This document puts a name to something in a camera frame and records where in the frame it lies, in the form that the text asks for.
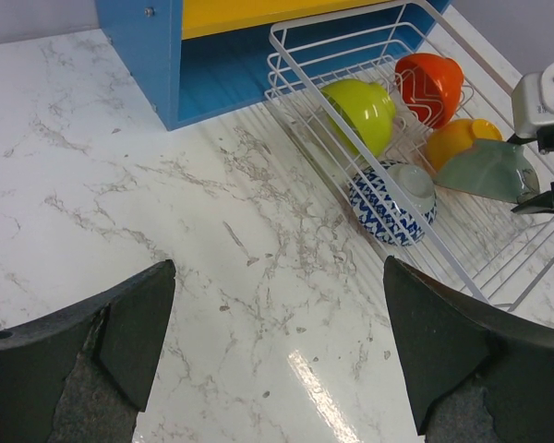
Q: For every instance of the red patterned bowl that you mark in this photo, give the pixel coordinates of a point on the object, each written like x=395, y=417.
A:
x=378, y=209

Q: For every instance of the white wire dish rack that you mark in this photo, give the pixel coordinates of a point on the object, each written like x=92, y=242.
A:
x=475, y=245

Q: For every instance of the pale green celadon bowl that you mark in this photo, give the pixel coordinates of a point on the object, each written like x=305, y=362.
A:
x=491, y=169

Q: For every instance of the red orange bowl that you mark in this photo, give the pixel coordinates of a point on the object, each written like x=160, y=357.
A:
x=431, y=86

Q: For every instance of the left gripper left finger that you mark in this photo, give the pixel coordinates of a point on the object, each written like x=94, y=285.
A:
x=84, y=373

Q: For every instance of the lime green bowl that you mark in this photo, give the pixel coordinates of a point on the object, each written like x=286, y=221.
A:
x=366, y=107

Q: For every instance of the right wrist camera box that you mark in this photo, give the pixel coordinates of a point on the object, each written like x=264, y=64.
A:
x=533, y=102

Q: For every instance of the yellow orange bowl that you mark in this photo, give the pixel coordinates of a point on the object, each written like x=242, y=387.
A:
x=455, y=137

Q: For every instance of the blue shelf unit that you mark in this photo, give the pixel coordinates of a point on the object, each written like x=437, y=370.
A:
x=194, y=60

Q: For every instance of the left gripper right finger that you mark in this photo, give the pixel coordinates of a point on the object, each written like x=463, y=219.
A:
x=472, y=372

